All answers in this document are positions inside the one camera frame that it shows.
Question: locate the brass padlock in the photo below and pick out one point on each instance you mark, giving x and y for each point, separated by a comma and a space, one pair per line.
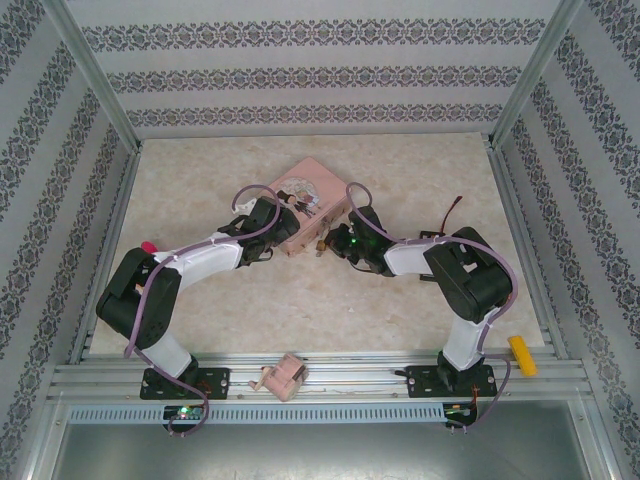
319, 247

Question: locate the pink tin box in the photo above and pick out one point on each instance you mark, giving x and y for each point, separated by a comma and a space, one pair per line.
312, 190

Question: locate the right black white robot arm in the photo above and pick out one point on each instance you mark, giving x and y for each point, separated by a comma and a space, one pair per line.
470, 280

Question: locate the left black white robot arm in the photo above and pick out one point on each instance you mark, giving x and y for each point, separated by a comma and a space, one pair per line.
135, 300

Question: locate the white pink plush toy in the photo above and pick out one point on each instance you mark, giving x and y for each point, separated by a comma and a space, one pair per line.
148, 246

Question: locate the pink wooden toy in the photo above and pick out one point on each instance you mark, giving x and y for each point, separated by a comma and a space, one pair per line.
282, 377

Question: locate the right green circuit board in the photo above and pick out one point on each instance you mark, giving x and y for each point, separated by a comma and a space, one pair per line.
460, 411

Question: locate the green circuit board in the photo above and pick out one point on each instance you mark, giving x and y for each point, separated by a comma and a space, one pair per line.
184, 412
460, 411

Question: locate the yellow block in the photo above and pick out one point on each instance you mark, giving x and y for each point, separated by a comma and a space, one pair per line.
523, 356

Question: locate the left green circuit board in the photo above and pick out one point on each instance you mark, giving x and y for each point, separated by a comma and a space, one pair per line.
184, 412

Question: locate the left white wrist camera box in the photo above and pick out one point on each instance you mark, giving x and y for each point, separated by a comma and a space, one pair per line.
245, 206

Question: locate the aluminium rail frame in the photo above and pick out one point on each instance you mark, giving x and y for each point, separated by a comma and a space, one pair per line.
350, 372

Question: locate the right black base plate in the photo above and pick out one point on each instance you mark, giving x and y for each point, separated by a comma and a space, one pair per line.
422, 381

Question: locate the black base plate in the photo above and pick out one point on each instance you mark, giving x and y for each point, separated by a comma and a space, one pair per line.
217, 382
422, 381

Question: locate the aluminium side rail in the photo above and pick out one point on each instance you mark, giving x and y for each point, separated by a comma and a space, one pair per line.
520, 210
112, 225

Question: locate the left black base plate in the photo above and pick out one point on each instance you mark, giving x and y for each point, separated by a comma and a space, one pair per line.
217, 382

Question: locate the aluminium corner post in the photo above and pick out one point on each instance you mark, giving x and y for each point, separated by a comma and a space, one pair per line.
90, 70
535, 70

